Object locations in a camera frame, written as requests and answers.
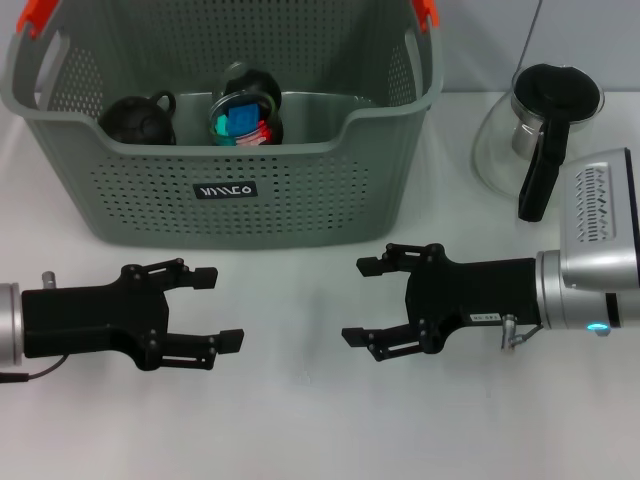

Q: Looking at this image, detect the right arm connector cable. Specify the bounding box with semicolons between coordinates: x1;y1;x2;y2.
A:
499;311;544;352

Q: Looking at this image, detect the blue square toy brick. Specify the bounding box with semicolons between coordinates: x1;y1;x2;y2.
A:
229;102;262;138

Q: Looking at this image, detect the grey-green perforated plastic storage bin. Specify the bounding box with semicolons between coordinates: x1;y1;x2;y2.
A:
0;0;446;250

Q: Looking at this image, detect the glass teapot with black handle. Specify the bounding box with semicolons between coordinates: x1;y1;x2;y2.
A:
470;62;606;222

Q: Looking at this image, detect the arm connector cable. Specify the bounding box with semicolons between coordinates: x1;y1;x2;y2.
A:
499;311;544;352
0;356;70;385

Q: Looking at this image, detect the black clay teapot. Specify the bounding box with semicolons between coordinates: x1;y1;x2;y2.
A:
98;89;177;146

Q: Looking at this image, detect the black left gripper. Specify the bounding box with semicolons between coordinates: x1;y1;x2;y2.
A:
21;257;245;373

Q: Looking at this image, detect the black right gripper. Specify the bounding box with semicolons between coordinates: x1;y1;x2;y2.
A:
341;242;543;363

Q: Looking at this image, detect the left arm connector cable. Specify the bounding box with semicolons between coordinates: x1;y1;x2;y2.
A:
0;356;70;385

